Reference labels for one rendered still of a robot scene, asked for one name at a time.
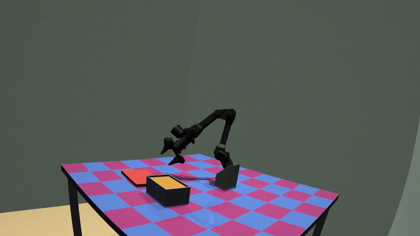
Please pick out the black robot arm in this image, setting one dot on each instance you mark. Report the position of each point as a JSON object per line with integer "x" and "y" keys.
{"x": 188, "y": 135}

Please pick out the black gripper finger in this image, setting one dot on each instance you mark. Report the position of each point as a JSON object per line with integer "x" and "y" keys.
{"x": 174, "y": 161}
{"x": 166, "y": 147}

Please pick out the red box lid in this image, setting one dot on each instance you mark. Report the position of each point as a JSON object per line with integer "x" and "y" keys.
{"x": 136, "y": 177}

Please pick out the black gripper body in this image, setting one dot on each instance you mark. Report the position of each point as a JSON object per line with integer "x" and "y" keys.
{"x": 177, "y": 147}

